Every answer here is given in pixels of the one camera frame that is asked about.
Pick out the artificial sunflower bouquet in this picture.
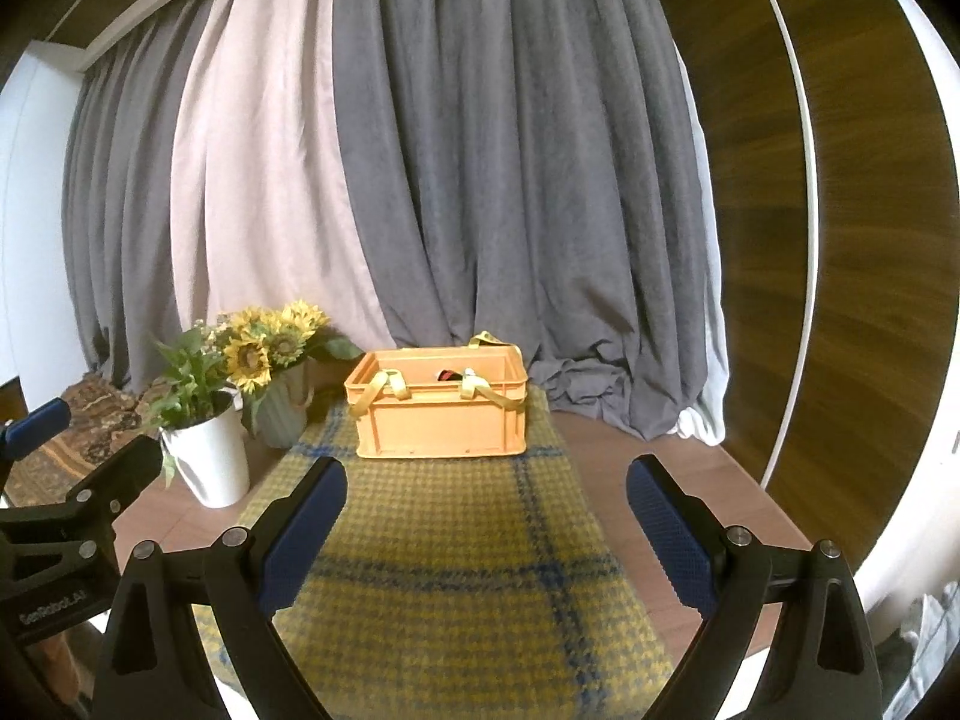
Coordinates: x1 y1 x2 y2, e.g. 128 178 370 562
217 300 365 395

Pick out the brown patterned rug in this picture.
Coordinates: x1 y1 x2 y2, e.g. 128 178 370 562
7 373 162 507

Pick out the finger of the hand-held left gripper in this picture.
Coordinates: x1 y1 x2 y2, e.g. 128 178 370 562
0 399 72 462
0 433 164 541

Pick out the pink curtain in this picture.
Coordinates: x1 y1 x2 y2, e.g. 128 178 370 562
171 0 398 353

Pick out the white curtain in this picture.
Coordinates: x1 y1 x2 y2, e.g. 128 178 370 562
671 45 732 443

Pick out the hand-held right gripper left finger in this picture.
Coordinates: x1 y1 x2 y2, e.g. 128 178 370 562
90 454 348 720

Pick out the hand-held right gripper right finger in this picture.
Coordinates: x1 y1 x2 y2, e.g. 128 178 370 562
626 454 886 720

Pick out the white crumpled cloth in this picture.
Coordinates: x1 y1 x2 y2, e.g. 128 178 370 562
874 600 960 720

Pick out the green leafy plant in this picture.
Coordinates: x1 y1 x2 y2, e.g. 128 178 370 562
139 319 241 488

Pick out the green ribbed vase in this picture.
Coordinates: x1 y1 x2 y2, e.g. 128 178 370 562
251 360 320 451

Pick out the orange crate with yellow straps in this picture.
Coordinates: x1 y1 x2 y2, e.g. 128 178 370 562
343 330 532 461

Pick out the dark wooden wardrobe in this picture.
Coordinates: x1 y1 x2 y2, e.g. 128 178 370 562
652 0 960 533

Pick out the grey curtain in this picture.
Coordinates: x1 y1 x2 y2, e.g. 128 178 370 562
334 0 717 440
61 0 226 391

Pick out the yellow and blue checked mat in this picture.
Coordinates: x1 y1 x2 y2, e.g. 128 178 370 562
191 382 676 720

